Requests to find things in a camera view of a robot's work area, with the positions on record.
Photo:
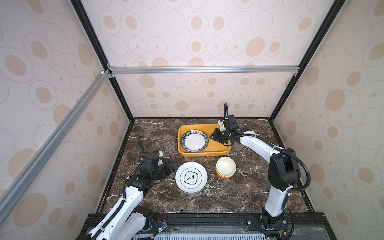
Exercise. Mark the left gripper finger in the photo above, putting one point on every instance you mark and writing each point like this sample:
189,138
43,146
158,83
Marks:
169,166
162,177

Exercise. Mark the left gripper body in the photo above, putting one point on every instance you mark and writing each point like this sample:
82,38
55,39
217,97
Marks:
160,169

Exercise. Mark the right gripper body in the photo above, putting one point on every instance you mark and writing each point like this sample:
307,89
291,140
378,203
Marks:
227,132

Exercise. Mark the white plate quatrefoil design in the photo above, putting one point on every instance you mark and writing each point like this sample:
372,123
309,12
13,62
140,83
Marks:
191,178

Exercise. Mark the plate with green text rim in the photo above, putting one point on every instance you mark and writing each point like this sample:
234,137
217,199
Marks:
194,141

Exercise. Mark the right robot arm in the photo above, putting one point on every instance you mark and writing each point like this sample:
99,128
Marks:
286,174

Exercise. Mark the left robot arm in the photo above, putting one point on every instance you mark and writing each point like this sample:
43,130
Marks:
126,218

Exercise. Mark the yellow plastic bin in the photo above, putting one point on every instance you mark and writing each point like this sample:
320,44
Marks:
213,149

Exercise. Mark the grey translucent cup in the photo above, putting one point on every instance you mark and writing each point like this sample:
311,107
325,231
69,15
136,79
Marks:
237,146

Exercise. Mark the clear plastic cup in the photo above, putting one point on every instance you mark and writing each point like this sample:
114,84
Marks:
169,145

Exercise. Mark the cream and orange bowl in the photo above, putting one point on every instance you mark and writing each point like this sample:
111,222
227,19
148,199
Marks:
225,167

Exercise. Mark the pink translucent cup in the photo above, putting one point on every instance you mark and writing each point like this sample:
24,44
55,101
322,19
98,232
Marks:
248,185

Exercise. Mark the horizontal aluminium bar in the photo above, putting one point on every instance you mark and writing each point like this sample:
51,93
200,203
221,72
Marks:
203,70

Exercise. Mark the diagonal aluminium bar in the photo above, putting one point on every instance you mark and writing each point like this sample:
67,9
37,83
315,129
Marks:
20,185

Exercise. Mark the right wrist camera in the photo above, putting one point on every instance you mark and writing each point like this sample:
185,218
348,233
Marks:
222,125

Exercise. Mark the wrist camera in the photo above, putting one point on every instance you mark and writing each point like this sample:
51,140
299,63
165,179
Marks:
222,125
159,154

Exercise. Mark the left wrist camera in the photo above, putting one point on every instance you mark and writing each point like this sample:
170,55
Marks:
159,154

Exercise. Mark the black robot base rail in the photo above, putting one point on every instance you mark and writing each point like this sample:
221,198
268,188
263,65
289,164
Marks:
287,226

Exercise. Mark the right black frame post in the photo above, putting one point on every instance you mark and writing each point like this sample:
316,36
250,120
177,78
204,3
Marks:
313,47

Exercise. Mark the black frame post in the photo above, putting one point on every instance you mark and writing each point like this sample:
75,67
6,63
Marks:
313,47
96,44

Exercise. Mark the left black frame post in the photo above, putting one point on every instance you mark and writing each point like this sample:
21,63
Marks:
96,44

